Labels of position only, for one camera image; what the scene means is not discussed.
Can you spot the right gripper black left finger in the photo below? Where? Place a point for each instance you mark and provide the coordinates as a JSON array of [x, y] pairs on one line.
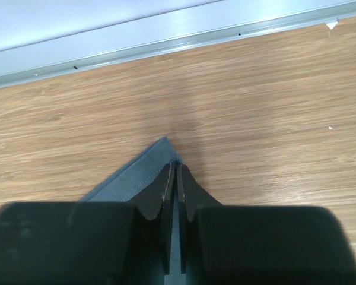
[[90, 242]]

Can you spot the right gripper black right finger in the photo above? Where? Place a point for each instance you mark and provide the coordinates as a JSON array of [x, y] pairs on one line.
[[252, 244]]

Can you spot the teal blue t-shirt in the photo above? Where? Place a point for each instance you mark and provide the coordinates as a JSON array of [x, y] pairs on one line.
[[134, 176]]

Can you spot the white paper scrap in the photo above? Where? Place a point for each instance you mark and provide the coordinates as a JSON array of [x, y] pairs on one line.
[[331, 25]]

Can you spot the aluminium right frame rail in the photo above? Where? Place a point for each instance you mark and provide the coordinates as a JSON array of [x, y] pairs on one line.
[[43, 39]]

